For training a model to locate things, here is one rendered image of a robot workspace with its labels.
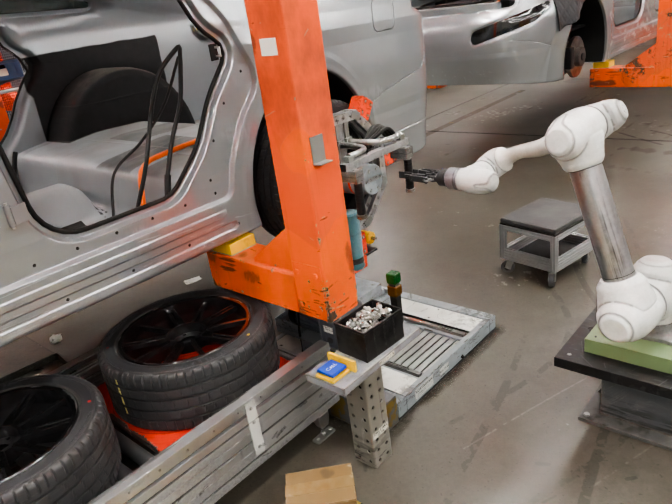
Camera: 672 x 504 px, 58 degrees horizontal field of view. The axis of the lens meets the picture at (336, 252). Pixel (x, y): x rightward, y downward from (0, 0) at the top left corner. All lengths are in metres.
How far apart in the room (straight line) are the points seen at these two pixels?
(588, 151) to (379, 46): 1.39
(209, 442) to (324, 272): 0.67
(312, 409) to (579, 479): 0.95
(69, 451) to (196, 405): 0.46
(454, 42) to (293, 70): 3.15
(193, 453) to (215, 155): 1.09
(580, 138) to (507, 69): 2.99
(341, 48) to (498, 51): 2.21
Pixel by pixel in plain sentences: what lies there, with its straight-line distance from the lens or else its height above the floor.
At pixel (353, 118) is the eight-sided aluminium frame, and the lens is 2.70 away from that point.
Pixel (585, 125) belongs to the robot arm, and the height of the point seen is 1.13.
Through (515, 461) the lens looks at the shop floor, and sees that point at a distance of 2.37.
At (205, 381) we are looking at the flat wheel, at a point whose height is 0.45.
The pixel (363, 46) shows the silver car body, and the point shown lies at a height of 1.34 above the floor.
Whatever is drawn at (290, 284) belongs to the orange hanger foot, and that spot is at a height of 0.64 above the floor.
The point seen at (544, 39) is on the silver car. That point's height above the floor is 1.07.
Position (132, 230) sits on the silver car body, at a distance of 2.25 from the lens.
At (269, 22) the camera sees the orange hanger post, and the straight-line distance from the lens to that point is 1.95.
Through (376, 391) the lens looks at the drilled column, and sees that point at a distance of 2.19.
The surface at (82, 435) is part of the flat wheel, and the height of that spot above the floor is 0.50.
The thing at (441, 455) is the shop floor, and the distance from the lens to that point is 2.39.
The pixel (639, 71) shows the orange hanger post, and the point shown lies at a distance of 5.84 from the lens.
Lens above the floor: 1.60
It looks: 23 degrees down
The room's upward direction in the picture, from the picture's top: 8 degrees counter-clockwise
